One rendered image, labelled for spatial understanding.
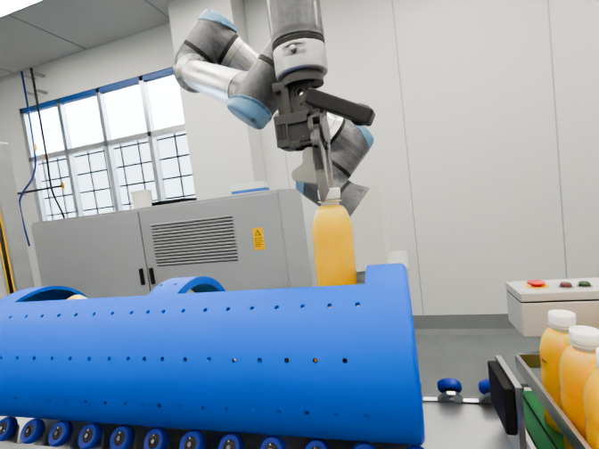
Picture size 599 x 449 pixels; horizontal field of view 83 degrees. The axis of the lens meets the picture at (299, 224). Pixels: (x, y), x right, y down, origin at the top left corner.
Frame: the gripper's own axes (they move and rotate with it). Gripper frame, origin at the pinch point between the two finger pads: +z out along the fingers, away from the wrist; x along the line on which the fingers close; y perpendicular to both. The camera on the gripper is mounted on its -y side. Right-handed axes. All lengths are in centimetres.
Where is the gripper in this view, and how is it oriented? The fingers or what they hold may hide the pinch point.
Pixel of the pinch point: (328, 192)
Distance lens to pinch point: 59.6
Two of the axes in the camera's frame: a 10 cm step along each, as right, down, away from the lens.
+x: -2.5, 1.1, -9.6
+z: 1.3, 9.9, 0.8
